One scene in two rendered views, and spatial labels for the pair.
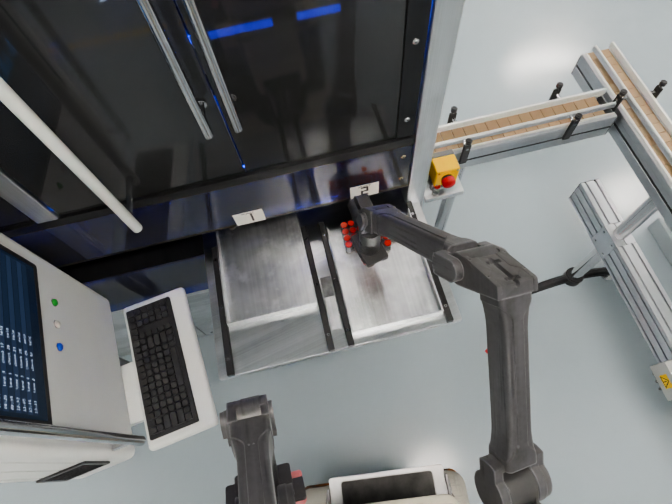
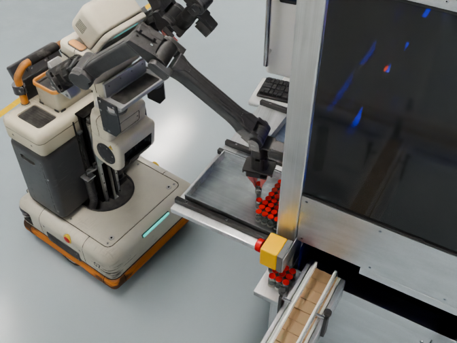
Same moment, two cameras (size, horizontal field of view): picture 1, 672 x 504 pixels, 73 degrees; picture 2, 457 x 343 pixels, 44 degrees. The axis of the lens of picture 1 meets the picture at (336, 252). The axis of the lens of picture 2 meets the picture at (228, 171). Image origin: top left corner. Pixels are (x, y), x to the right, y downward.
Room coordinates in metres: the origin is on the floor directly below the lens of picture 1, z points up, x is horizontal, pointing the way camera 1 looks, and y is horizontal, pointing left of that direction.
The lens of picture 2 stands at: (1.23, -1.25, 2.31)
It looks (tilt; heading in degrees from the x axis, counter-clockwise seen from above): 45 degrees down; 125
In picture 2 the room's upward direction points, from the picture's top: straight up
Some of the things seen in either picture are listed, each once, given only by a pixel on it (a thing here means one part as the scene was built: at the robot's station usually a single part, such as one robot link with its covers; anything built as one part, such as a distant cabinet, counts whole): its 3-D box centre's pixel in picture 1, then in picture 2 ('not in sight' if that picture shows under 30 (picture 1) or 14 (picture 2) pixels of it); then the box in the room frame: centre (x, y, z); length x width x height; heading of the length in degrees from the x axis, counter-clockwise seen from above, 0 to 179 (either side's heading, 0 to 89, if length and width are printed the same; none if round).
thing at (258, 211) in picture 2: (374, 241); (269, 200); (0.59, -0.12, 0.90); 0.18 x 0.02 x 0.05; 94
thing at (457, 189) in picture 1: (437, 179); (283, 286); (0.80, -0.37, 0.87); 0.14 x 0.13 x 0.02; 5
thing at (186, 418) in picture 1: (159, 363); (305, 95); (0.35, 0.57, 0.82); 0.40 x 0.14 x 0.02; 13
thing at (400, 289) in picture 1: (382, 268); (247, 192); (0.51, -0.13, 0.90); 0.34 x 0.26 x 0.04; 5
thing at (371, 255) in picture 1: (369, 243); (259, 161); (0.53, -0.09, 1.03); 0.10 x 0.07 x 0.07; 19
